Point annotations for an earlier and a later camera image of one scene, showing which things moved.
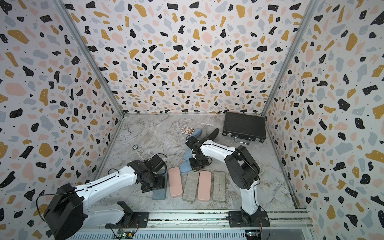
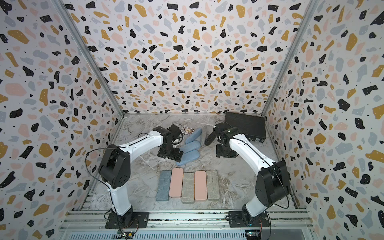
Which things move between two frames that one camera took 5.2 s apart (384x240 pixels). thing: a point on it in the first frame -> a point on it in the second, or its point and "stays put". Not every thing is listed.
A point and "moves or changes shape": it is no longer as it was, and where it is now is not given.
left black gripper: x=161 y=184 -> x=174 y=157
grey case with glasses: x=204 y=132 stays put
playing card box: x=188 y=131 stays put
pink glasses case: x=176 y=189 stays put
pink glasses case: x=204 y=185 moves or changes shape
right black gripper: x=196 y=168 -> x=230 y=155
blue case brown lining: x=196 y=133 stays put
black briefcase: x=244 y=128 stays put
